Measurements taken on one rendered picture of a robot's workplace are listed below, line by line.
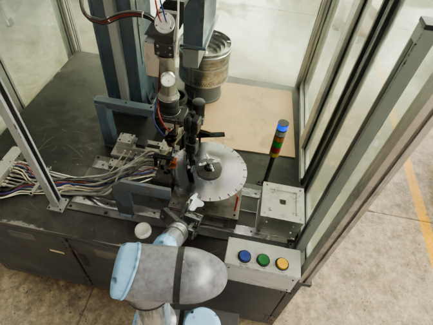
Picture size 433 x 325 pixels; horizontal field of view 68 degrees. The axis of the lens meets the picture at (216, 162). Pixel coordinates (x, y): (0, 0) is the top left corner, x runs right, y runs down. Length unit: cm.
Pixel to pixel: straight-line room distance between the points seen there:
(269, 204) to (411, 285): 144
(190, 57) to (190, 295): 101
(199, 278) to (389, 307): 188
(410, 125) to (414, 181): 243
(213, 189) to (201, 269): 68
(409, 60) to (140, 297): 73
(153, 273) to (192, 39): 97
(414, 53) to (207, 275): 62
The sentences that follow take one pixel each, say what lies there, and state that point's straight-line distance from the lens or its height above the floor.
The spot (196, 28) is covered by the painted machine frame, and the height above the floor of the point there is 141.
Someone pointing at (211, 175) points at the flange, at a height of 96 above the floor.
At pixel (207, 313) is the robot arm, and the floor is 97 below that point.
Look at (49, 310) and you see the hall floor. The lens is 224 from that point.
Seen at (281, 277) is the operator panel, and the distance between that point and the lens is 128.
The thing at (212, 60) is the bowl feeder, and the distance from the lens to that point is 180.
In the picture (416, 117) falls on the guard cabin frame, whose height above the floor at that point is 162.
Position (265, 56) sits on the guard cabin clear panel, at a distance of 224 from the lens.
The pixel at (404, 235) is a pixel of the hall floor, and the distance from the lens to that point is 278.
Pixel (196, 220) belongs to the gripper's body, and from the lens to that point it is 119.
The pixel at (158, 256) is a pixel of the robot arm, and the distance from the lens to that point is 69.
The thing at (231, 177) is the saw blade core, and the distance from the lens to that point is 137.
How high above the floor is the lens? 201
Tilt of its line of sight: 49 degrees down
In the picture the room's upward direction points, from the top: 7 degrees clockwise
